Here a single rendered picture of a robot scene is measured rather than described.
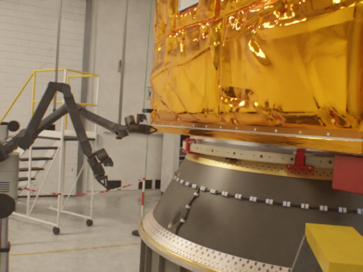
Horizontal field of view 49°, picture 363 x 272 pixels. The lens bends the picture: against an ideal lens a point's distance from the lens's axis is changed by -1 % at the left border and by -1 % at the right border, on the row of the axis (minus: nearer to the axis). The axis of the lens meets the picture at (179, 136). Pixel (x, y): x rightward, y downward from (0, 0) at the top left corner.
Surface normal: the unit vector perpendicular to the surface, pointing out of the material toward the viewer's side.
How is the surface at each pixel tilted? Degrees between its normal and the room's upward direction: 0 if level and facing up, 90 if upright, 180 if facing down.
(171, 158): 90
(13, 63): 90
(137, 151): 90
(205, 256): 43
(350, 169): 90
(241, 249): 62
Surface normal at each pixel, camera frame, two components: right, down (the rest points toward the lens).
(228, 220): -0.56, -0.48
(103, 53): 0.48, 0.06
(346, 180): -0.88, -0.04
